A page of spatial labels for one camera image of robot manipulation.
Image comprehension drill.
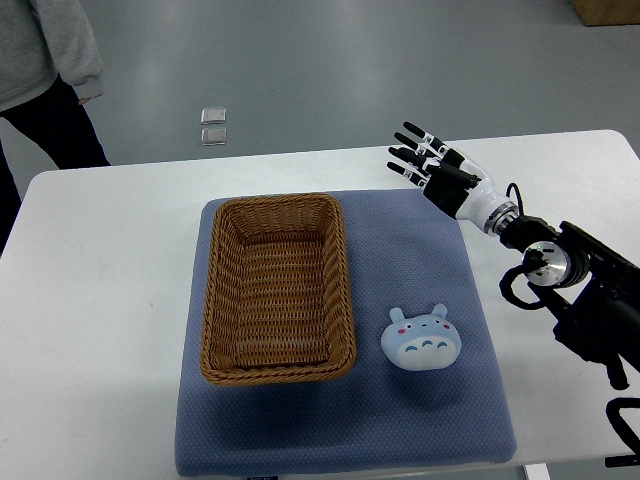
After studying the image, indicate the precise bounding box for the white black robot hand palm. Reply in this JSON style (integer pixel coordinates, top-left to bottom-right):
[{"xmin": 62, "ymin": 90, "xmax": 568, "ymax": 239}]
[{"xmin": 423, "ymin": 149, "xmax": 515, "ymax": 233}]

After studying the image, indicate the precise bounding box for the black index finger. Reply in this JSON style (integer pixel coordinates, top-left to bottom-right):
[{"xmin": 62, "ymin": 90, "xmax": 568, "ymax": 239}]
[{"xmin": 386, "ymin": 161, "xmax": 431, "ymax": 188}]

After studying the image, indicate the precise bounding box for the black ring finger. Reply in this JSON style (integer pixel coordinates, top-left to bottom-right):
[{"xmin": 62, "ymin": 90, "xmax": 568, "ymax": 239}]
[{"xmin": 394, "ymin": 132, "xmax": 449, "ymax": 159}]

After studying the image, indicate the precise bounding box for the black thumb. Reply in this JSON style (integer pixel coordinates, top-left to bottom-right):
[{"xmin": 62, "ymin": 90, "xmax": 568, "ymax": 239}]
[{"xmin": 437, "ymin": 164, "xmax": 479, "ymax": 189}]

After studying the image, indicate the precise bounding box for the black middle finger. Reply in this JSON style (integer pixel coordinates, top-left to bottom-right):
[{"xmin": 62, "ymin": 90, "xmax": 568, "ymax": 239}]
[{"xmin": 388, "ymin": 146, "xmax": 441, "ymax": 170}]

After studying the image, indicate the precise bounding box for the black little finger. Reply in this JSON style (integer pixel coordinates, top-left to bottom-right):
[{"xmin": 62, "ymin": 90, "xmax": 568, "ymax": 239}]
[{"xmin": 403, "ymin": 121, "xmax": 447, "ymax": 149}]

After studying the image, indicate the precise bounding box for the blue plush toy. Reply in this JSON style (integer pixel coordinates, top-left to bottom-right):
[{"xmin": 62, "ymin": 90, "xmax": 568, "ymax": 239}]
[{"xmin": 380, "ymin": 303, "xmax": 462, "ymax": 372}]

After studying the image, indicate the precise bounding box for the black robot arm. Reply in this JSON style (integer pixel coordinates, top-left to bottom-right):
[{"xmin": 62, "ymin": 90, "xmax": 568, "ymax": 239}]
[{"xmin": 387, "ymin": 122, "xmax": 639, "ymax": 392}]

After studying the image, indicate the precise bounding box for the brown wicker basket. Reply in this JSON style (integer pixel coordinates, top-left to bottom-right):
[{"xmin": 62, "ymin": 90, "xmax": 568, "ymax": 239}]
[{"xmin": 199, "ymin": 193, "xmax": 356, "ymax": 387}]

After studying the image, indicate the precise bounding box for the blue padded mat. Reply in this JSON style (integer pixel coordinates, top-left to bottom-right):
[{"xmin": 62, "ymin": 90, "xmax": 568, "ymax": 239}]
[{"xmin": 175, "ymin": 190, "xmax": 516, "ymax": 477}]

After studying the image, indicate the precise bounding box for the lower metal floor plate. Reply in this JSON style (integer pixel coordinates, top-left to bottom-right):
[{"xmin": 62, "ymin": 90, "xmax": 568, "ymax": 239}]
[{"xmin": 200, "ymin": 127, "xmax": 227, "ymax": 146}]

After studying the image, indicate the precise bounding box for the metal floor plate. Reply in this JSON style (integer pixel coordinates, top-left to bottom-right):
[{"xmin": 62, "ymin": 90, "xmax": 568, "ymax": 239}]
[
  {"xmin": 200, "ymin": 107, "xmax": 227, "ymax": 125},
  {"xmin": 200, "ymin": 127, "xmax": 227, "ymax": 146}
]

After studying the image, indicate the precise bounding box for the upper metal floor plate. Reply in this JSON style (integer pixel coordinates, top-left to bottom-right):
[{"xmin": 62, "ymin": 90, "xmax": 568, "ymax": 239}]
[{"xmin": 200, "ymin": 107, "xmax": 227, "ymax": 125}]

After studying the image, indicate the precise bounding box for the cardboard box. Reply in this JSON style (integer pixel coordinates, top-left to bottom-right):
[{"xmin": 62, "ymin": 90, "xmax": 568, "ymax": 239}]
[{"xmin": 570, "ymin": 0, "xmax": 639, "ymax": 27}]

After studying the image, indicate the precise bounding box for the white table leg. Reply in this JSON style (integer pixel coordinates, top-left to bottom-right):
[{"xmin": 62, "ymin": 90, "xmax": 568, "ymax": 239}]
[{"xmin": 523, "ymin": 463, "xmax": 551, "ymax": 480}]

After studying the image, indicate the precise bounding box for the person in grey hoodie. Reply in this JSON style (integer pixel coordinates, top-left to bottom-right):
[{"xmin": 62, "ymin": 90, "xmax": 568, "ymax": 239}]
[{"xmin": 0, "ymin": 0, "xmax": 112, "ymax": 256}]

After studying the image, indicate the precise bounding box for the black cable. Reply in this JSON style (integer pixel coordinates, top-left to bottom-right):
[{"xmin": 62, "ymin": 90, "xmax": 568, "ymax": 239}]
[{"xmin": 505, "ymin": 182, "xmax": 526, "ymax": 216}]

